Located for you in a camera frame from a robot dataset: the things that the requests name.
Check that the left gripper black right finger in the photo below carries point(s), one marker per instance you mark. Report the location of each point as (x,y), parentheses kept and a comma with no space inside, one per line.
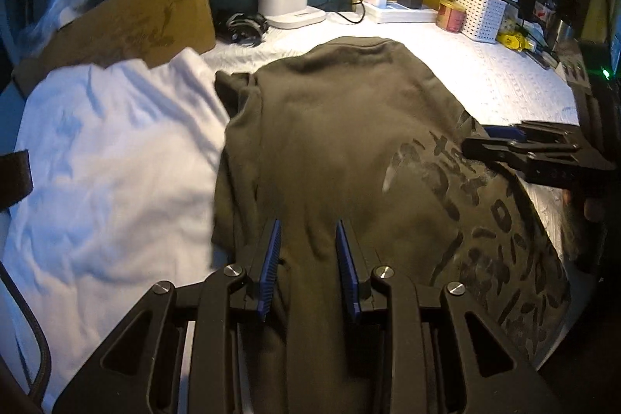
(434,350)

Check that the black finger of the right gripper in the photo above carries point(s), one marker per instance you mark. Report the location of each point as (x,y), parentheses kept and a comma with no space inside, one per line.
(509,152)
(534,132)

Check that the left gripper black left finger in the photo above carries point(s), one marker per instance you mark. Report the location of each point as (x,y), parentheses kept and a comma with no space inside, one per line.
(137,368)

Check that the dark brown printed t-shirt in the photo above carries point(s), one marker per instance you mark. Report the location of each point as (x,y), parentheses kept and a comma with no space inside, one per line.
(302,359)

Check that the yellow snack bag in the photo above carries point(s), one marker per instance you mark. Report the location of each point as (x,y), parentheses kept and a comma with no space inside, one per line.
(516,42)

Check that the steel cup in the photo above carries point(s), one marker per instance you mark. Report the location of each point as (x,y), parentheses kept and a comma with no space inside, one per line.
(564,31)

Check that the white perforated plastic basket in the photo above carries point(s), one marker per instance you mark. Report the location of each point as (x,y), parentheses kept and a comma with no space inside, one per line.
(482,19)

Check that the plastic water bottle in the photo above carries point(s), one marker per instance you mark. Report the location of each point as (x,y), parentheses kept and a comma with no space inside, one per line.
(543,11)

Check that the red tin can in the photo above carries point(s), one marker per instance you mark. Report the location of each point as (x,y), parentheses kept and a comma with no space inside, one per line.
(451,16)

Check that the white power strip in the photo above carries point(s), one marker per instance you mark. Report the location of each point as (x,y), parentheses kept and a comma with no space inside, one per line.
(394,12)

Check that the white folded garment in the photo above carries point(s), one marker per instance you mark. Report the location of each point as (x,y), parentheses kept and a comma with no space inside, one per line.
(124,162)

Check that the cardboard box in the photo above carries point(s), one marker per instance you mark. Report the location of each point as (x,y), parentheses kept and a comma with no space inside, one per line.
(153,31)

